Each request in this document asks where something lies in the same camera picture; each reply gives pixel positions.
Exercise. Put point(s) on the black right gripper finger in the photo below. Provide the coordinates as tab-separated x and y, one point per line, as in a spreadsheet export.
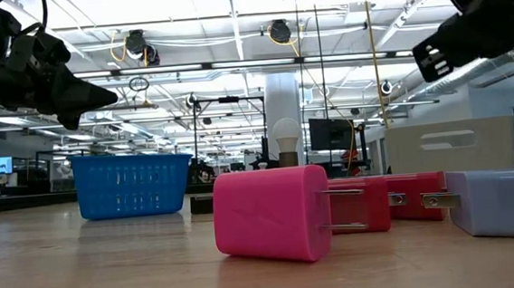
447	49

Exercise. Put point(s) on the white bulb brass lamp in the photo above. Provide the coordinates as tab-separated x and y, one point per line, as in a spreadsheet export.
286	133

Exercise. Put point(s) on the small black square box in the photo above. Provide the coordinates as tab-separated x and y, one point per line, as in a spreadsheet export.
201	205

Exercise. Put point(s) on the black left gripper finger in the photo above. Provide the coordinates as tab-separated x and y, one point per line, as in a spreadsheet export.
81	95
70	121

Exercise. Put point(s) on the white plastic bin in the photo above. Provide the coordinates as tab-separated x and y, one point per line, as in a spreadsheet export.
493	145

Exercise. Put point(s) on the pink wall charger plug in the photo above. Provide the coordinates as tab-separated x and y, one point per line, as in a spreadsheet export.
266	216

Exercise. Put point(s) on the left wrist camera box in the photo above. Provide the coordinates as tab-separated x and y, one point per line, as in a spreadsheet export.
46	47

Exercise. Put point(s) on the lavender wall charger plug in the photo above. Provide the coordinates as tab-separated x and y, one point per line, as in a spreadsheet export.
501	204

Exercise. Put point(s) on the blue plastic basket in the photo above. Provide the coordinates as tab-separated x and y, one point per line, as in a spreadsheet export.
128	189

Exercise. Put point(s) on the black aluminium rig frame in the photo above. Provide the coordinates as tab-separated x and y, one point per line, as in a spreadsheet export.
196	134

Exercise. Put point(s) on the red wall charger plug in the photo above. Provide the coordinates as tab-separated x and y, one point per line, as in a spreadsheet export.
366	209
414	185

